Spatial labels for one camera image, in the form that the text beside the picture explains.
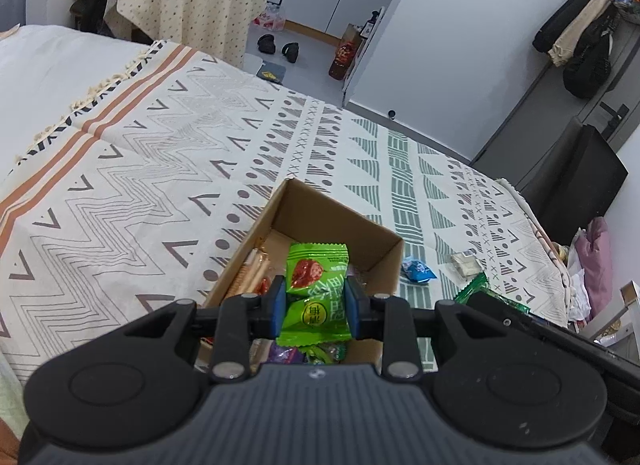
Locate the white bed sheet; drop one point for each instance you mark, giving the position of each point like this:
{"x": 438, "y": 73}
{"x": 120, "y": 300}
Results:
{"x": 60, "y": 50}

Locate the pink cloth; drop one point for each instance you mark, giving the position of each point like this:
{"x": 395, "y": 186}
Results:
{"x": 595, "y": 265}

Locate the blue white snack packet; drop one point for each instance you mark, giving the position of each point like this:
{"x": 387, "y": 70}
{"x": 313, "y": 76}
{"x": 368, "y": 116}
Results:
{"x": 417, "y": 270}

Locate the black slipper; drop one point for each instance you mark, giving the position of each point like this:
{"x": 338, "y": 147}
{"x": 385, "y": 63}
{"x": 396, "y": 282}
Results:
{"x": 290, "y": 52}
{"x": 267, "y": 44}

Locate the black hanging bag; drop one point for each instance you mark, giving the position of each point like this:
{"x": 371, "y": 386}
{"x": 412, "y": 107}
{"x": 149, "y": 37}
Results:
{"x": 590, "y": 65}

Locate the brown cardboard box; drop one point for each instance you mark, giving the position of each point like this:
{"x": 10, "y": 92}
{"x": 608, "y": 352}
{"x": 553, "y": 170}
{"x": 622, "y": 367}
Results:
{"x": 325, "y": 215}

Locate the white crumpled bag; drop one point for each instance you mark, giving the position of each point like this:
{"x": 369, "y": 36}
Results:
{"x": 577, "y": 290}

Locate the blue book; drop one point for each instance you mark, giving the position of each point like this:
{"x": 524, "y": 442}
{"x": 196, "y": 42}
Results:
{"x": 270, "y": 72}

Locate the pink bottle pack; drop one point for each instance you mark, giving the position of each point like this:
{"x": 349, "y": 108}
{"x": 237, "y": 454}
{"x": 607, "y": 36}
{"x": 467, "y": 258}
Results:
{"x": 269, "y": 19}

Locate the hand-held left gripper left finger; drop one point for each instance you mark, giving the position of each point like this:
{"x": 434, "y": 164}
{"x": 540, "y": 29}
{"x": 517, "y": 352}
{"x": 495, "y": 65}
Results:
{"x": 277, "y": 307}

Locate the black hanging jacket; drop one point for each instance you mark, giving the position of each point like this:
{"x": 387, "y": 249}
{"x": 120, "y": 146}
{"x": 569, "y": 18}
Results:
{"x": 560, "y": 20}

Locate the lime green snack packet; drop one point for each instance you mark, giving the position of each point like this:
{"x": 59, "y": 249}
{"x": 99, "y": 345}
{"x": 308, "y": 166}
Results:
{"x": 315, "y": 265}

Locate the dark green snack packet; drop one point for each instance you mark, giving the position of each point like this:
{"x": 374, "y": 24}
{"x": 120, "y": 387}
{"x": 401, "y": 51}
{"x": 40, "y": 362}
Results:
{"x": 482, "y": 287}

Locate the beige hanging garment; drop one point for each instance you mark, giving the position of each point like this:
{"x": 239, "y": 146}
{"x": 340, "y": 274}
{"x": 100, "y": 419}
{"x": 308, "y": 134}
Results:
{"x": 580, "y": 30}

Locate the long orange cracker packet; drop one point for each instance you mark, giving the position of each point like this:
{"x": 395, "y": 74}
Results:
{"x": 250, "y": 270}

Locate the patterned blanket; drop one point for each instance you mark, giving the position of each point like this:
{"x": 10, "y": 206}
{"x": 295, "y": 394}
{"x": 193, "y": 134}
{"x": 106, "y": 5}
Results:
{"x": 150, "y": 170}

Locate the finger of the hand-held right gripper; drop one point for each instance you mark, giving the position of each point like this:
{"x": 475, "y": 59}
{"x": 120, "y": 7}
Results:
{"x": 540, "y": 330}

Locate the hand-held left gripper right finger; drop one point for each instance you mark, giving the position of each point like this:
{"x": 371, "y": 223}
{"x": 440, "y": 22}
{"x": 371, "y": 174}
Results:
{"x": 352, "y": 307}

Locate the table with dotted tablecloth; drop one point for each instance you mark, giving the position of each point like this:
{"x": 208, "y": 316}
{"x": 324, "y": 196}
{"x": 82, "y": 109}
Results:
{"x": 185, "y": 0}

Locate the purple snack packet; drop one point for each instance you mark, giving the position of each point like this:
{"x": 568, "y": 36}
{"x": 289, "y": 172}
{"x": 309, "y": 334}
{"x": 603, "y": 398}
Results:
{"x": 285, "y": 355}

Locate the dark drink bottle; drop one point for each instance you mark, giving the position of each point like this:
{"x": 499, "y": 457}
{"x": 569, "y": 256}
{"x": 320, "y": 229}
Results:
{"x": 344, "y": 60}

